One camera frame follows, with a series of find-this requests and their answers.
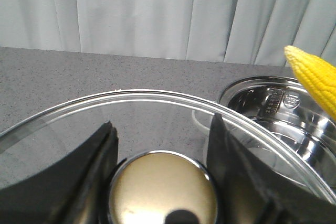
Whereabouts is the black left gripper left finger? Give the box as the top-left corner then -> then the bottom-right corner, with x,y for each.
1,122 -> 118,223

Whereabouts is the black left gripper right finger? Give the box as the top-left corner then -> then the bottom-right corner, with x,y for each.
206,113 -> 335,223

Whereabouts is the glass pot lid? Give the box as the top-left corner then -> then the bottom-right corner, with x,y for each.
1,90 -> 335,223

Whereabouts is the yellow corn cob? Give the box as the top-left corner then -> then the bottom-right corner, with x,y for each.
284,46 -> 335,119

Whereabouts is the pale green electric cooking pot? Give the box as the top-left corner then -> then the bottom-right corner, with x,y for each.
191,76 -> 336,193

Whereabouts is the white curtain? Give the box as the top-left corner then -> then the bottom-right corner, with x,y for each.
1,0 -> 335,66

